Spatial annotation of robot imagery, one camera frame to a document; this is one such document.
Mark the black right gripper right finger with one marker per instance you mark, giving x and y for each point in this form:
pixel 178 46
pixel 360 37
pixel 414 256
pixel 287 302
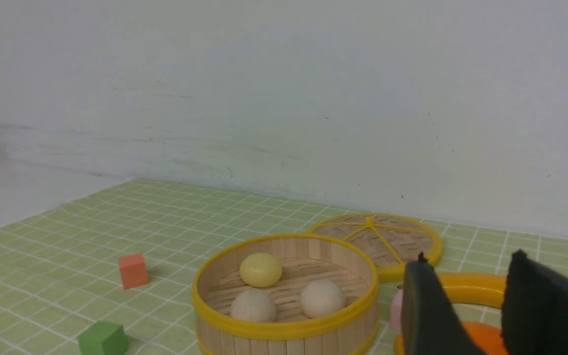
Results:
pixel 535 308

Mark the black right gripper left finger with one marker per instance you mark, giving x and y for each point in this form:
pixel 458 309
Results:
pixel 423 295

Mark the white bun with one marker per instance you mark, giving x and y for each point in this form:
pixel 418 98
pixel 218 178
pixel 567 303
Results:
pixel 254 305
pixel 321 298

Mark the yellow bun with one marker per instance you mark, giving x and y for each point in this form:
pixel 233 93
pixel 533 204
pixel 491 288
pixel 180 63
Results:
pixel 260 270

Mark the bamboo steamer lid yellow rim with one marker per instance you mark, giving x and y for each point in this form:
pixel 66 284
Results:
pixel 390 241

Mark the bamboo steamer tray yellow rim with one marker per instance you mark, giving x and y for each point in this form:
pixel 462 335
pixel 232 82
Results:
pixel 305 258

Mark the pink cube block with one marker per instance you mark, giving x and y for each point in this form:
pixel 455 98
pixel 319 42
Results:
pixel 396 310

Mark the orange toy mango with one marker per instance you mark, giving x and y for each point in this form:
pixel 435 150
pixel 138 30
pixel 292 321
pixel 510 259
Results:
pixel 486 340

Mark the yellow toy banana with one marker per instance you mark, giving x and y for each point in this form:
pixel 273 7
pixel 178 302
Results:
pixel 474 288

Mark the red cube block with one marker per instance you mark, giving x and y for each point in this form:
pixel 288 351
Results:
pixel 133 271

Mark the green cube block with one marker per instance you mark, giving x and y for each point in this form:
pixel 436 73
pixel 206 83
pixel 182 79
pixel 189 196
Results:
pixel 103 338

